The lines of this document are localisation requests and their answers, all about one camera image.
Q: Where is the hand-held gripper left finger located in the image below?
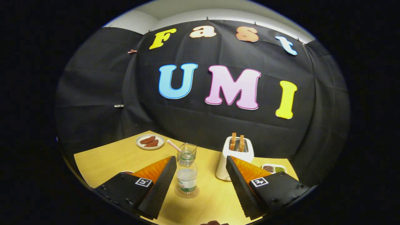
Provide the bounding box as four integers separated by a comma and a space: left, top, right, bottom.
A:
94, 156, 177, 220

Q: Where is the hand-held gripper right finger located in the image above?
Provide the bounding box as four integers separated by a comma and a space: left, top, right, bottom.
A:
225, 155, 310, 219

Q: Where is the round wooden coaster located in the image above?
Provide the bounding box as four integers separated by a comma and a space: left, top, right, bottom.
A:
174, 185, 200, 198

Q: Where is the clear plastic juice bottle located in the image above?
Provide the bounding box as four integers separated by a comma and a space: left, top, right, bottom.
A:
177, 149, 198, 196

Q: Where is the white toaster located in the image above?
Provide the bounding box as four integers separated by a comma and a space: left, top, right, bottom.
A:
216, 136, 255, 182

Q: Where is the white divided bean tray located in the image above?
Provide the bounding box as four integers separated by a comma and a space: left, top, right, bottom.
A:
261, 163, 287, 174

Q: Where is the white round plate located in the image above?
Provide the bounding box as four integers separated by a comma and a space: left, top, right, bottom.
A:
135, 134, 165, 151

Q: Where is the wooden table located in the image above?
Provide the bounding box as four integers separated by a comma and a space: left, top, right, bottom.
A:
74, 130, 299, 225

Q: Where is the black backdrop cloth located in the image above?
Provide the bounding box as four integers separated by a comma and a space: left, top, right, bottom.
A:
55, 19, 350, 188

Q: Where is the metal wire holder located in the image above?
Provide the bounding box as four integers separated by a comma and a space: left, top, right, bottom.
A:
177, 143, 197, 163

